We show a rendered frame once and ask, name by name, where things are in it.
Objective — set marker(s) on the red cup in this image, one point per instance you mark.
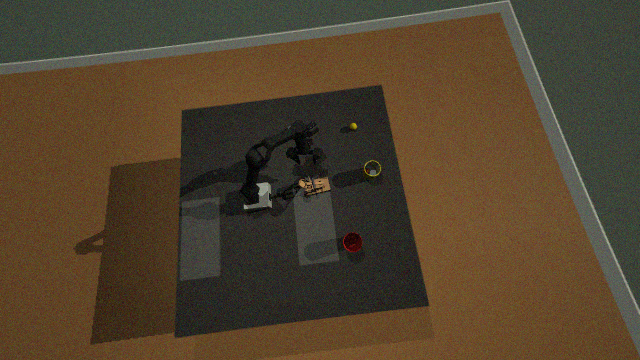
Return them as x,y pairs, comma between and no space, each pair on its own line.
352,242

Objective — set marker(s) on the yellow open cylinder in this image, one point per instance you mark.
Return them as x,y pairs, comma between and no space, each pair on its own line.
374,168

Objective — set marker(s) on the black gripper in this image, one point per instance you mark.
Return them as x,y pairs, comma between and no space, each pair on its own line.
292,153

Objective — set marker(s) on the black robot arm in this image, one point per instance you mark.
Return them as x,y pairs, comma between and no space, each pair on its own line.
298,132

